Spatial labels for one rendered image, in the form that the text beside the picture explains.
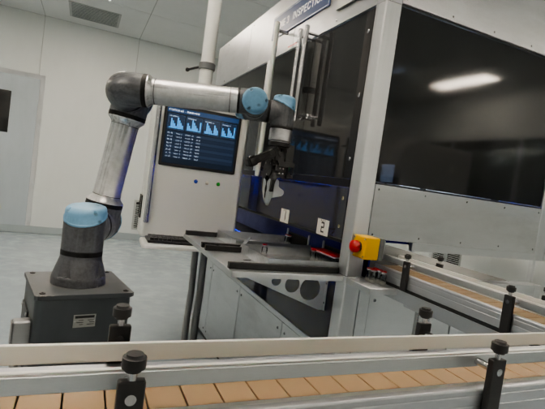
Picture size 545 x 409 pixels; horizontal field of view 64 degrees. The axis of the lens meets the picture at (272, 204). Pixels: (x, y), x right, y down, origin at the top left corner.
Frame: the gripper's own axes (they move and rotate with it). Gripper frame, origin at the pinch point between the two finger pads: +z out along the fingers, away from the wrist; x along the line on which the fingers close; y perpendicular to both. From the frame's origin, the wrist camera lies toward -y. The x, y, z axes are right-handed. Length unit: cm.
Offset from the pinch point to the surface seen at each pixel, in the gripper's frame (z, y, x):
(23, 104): -64, -139, 543
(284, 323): 52, 28, 27
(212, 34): -78, -3, 95
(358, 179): -11.4, 27.6, -11.2
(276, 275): 22.3, 2.5, -11.0
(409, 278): 17, 38, -31
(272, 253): 21.0, 14.5, 19.7
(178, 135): -24, -14, 89
